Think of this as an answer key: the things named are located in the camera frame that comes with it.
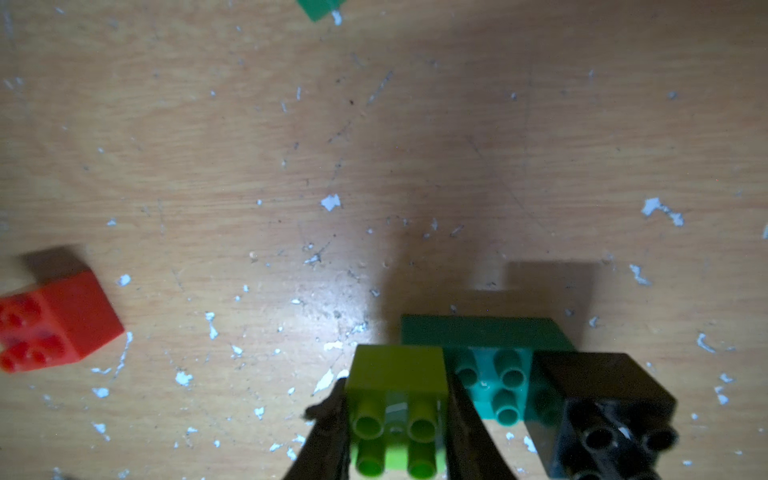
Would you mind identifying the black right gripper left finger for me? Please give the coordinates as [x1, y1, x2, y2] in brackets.
[284, 378, 351, 480]

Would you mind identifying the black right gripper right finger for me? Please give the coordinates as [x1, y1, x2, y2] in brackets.
[446, 373, 516, 480]

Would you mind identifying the lime green square lego brick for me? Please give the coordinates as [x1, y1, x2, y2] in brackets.
[345, 344, 449, 479]

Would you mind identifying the teal green long lego brick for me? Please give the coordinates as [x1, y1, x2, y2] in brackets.
[401, 315, 575, 427]

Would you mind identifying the black square lego brick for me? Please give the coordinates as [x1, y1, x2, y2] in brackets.
[525, 352, 679, 479]

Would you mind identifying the dark green square lego brick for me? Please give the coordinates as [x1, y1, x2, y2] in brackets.
[297, 0, 345, 23]

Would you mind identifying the small red square lego brick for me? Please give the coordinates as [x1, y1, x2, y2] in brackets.
[1, 270, 125, 374]

